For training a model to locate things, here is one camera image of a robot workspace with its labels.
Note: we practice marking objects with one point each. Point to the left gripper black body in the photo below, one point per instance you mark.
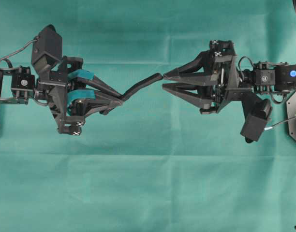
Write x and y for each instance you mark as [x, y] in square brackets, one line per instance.
[52, 86]

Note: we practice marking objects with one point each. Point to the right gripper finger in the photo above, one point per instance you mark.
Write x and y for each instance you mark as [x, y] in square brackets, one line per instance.
[192, 95]
[196, 72]

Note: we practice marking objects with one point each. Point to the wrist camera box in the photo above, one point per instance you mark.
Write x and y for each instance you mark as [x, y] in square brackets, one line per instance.
[256, 113]
[47, 50]

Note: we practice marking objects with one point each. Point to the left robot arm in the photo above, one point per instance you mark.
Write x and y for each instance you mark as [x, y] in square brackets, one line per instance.
[18, 86]

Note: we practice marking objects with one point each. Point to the green table cloth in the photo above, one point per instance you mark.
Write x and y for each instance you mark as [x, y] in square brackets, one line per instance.
[155, 164]

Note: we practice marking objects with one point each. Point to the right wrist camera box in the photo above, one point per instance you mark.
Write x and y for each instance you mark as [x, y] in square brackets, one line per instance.
[256, 113]

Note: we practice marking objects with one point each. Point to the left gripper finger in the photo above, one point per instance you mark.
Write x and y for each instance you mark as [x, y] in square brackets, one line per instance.
[87, 102]
[81, 78]

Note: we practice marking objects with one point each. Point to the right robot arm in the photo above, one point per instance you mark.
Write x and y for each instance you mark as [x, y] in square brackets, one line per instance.
[268, 78]

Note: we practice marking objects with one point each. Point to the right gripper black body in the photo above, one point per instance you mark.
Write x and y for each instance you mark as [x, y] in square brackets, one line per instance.
[223, 82]

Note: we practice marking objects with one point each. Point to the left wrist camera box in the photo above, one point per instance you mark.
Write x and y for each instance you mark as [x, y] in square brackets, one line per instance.
[47, 50]

